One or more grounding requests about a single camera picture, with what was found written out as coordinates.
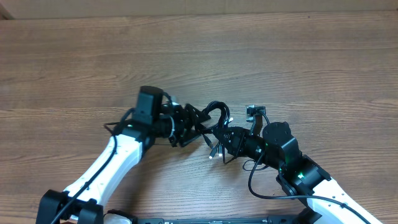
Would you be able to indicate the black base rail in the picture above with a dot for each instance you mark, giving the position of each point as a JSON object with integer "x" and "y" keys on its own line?
{"x": 214, "y": 221}

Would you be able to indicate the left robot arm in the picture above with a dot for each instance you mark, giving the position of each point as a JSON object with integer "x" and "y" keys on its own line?
{"x": 131, "y": 137}

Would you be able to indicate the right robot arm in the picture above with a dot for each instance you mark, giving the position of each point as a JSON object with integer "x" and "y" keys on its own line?
{"x": 298, "y": 175}

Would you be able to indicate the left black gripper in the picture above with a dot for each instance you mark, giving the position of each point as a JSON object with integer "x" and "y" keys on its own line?
{"x": 185, "y": 119}

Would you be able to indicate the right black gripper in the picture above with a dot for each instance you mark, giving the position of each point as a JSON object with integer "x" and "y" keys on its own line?
{"x": 235, "y": 148}

